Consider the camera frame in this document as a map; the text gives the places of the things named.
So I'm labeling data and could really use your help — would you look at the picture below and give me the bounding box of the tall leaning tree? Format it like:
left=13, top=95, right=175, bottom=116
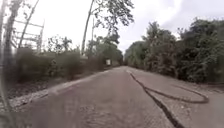
left=80, top=0, right=135, bottom=56

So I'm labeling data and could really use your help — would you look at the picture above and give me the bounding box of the bare tree trunk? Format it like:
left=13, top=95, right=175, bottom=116
left=0, top=0, right=24, bottom=128

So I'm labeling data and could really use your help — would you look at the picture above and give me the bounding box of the green hedge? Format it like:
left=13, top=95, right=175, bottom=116
left=13, top=41, right=124, bottom=84

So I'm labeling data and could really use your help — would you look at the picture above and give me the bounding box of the grey cracked asphalt road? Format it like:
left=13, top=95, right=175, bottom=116
left=13, top=65, right=224, bottom=128

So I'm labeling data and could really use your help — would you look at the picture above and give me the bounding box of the gravel and dirt verge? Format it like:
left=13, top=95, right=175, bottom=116
left=0, top=68, right=111, bottom=113

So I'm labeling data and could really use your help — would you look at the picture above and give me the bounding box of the metal frame structure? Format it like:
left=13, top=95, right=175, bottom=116
left=9, top=19, right=46, bottom=53

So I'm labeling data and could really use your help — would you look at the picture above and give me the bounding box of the row of trees and bushes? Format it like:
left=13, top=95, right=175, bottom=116
left=123, top=18, right=224, bottom=84

